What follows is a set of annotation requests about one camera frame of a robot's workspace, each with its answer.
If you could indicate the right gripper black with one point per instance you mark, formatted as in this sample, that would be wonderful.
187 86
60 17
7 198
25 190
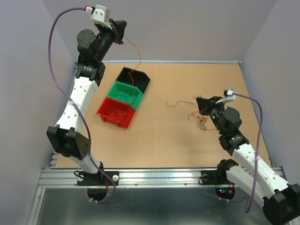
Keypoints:
205 104

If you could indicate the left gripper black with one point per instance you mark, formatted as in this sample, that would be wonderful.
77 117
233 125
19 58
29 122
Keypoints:
117 31

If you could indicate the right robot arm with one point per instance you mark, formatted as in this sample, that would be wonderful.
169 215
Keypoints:
279 199

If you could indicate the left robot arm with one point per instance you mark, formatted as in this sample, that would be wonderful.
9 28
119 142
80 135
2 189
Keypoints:
66 136

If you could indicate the black plastic bin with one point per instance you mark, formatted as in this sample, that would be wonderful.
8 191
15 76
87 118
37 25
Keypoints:
135 78

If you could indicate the green plastic bin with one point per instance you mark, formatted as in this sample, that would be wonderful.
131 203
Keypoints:
126 93

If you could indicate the red plastic bin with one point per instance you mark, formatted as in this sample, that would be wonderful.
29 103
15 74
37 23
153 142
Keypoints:
116 112

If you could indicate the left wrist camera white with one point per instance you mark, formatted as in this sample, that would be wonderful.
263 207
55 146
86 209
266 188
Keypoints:
100 15

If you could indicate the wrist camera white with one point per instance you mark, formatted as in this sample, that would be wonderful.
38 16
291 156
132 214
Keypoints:
229 96
100 15

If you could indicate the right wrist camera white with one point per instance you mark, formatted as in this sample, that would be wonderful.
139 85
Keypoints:
229 96

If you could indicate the aluminium mounting rail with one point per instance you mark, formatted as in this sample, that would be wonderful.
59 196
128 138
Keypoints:
130 178

